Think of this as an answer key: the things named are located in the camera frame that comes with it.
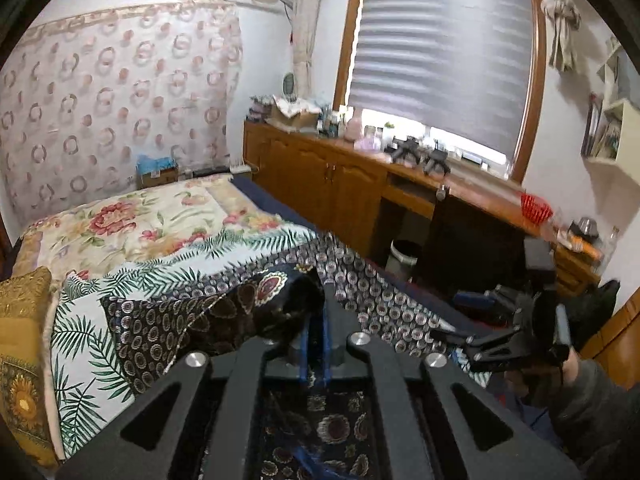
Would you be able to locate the long wooden cabinet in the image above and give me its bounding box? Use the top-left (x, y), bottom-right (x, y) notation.
top-left (242, 119), bottom-right (606, 302)

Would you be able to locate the beige tied curtain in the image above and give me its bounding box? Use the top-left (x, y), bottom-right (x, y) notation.
top-left (540, 0), bottom-right (584, 74)

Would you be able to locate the pink jar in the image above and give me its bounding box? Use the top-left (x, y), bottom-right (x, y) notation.
top-left (356, 127), bottom-right (384, 154)

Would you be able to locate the pink bottle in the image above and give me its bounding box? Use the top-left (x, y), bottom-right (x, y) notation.
top-left (345, 109), bottom-right (367, 142)

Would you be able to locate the person's right hand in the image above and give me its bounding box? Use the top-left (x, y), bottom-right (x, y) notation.
top-left (502, 350), bottom-right (581, 408)

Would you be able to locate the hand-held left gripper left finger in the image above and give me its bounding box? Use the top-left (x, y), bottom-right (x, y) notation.
top-left (57, 310), bottom-right (317, 480)

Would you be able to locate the white wall shelf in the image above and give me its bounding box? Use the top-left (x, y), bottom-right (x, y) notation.
top-left (580, 35), bottom-right (640, 177)

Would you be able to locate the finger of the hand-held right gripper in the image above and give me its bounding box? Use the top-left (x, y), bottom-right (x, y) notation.
top-left (429, 326), bottom-right (522, 350)
top-left (464, 342), bottom-right (526, 374)

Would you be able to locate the blue plastic pack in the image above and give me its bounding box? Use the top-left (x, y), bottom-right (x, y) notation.
top-left (136, 154), bottom-right (180, 173)

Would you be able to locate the small cardboard box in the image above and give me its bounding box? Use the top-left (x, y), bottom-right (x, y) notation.
top-left (137, 168), bottom-right (180, 191)

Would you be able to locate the open cardboard box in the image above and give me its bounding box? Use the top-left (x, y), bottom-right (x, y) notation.
top-left (269, 96), bottom-right (324, 134)

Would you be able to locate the red plastic basket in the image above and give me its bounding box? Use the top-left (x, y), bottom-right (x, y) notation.
top-left (520, 192), bottom-right (556, 224)

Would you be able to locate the dark circle patterned garment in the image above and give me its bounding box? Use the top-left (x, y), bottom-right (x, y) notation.
top-left (100, 235), bottom-right (482, 480)

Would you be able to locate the leaf print bed sheet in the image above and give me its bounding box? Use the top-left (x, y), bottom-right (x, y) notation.
top-left (42, 222), bottom-right (332, 462)

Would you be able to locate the grey trash bin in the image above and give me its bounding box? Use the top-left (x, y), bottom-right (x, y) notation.
top-left (389, 239), bottom-right (421, 282)

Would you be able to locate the beige hanging curtain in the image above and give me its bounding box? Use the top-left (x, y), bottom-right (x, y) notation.
top-left (291, 0), bottom-right (325, 107)

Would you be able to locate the spare black gripper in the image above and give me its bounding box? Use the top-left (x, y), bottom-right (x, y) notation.
top-left (423, 142), bottom-right (452, 177)
top-left (391, 135), bottom-right (423, 167)

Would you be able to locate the patterned mattress against wall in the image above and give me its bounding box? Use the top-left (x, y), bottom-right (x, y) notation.
top-left (0, 1), bottom-right (245, 228)

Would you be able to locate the grey window blind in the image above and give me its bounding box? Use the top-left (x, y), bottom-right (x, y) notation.
top-left (347, 0), bottom-right (533, 162)

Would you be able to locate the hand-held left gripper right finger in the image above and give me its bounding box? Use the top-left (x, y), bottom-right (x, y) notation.
top-left (320, 282), bottom-right (583, 480)

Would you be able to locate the floral bed blanket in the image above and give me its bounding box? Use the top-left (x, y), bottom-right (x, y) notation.
top-left (12, 175), bottom-right (321, 282)

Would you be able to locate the person's right forearm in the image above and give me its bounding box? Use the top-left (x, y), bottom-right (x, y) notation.
top-left (525, 357), bottom-right (640, 467)

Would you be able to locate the black bag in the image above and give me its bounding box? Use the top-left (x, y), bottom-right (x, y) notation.
top-left (569, 280), bottom-right (622, 352)

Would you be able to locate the black chair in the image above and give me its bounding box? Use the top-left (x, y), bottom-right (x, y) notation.
top-left (419, 192), bottom-right (557, 302)

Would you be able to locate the wooden window frame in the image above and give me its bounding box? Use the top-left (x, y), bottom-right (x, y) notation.
top-left (334, 0), bottom-right (549, 184)

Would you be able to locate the yellow embroidered pillow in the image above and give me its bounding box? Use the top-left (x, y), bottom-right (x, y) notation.
top-left (0, 266), bottom-right (64, 469)

